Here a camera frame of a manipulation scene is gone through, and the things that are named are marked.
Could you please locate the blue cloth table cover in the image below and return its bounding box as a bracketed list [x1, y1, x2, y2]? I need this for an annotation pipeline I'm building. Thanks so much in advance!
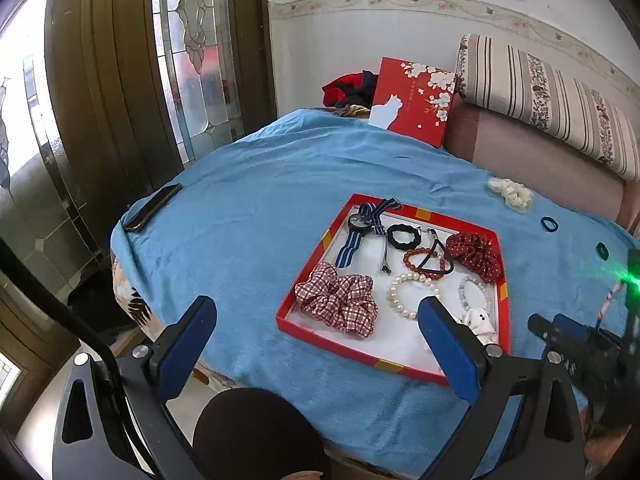
[111, 110, 636, 476]

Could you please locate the red plaid scrunchie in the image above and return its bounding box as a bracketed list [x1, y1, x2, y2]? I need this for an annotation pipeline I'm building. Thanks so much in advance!
[294, 261, 378, 339]

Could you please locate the dark round stool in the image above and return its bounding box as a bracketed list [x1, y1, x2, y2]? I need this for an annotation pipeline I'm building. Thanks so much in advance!
[192, 388, 332, 479]

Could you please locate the cream dotted scrunchie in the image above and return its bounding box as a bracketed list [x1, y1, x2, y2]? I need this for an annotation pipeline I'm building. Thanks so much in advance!
[487, 177, 534, 214]

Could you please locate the red and dark clothes pile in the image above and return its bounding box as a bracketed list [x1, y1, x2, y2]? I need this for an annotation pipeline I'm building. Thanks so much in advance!
[322, 70, 378, 119]

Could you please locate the large pearl bracelet green bead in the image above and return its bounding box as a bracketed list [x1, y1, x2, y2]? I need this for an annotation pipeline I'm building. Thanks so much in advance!
[386, 272, 442, 321]

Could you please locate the striped floral pillow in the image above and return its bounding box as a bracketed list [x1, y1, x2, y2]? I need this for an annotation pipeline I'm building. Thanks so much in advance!
[457, 34, 639, 181]

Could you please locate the small white bead bracelet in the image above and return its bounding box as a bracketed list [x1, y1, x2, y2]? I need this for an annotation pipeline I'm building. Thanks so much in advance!
[458, 274, 494, 313]

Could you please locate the white dotted scrunchie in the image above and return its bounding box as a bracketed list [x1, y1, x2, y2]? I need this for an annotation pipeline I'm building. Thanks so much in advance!
[461, 309, 498, 346]

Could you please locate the wooden glass door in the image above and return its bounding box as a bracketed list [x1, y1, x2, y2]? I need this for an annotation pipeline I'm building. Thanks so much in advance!
[1, 0, 276, 291]

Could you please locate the red cat box lid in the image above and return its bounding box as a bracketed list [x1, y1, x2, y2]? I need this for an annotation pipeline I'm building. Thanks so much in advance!
[369, 58, 457, 148]

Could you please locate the black cable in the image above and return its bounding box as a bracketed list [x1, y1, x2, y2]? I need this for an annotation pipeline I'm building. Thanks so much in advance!
[0, 236, 126, 391]

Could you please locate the thick black braided hair tie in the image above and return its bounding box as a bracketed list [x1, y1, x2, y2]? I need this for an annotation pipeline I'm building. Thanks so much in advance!
[386, 223, 423, 252]

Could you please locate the silver metal hair clip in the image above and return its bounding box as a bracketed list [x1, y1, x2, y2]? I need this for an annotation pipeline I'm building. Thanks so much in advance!
[380, 236, 392, 275]

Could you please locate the red bead bracelet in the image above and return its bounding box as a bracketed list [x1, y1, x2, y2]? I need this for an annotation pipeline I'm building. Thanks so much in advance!
[402, 246, 448, 282]

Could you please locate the blue striped strap watch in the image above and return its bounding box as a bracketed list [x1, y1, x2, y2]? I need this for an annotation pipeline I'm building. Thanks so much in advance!
[334, 198, 401, 269]

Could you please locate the red shallow tray box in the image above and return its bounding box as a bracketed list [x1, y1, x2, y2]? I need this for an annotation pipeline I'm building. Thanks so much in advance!
[276, 193, 511, 385]

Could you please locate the black smartphone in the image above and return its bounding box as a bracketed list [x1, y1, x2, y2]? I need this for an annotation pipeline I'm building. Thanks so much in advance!
[124, 183, 182, 233]

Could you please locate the dark red dotted scrunchie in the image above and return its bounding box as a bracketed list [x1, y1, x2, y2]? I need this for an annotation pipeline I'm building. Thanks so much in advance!
[445, 232, 503, 284]

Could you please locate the black cord hair tie charm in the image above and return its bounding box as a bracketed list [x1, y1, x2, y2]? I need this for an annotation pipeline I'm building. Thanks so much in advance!
[416, 229, 454, 281]

